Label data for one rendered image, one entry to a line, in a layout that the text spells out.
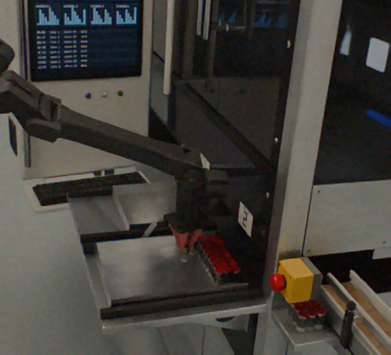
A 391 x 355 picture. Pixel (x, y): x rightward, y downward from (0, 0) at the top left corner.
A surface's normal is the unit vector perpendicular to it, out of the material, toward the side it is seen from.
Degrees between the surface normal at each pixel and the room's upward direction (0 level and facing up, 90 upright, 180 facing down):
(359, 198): 90
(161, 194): 0
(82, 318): 0
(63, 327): 0
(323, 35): 90
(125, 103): 90
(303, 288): 90
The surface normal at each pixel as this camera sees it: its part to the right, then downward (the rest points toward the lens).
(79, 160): 0.44, 0.38
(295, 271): 0.07, -0.92
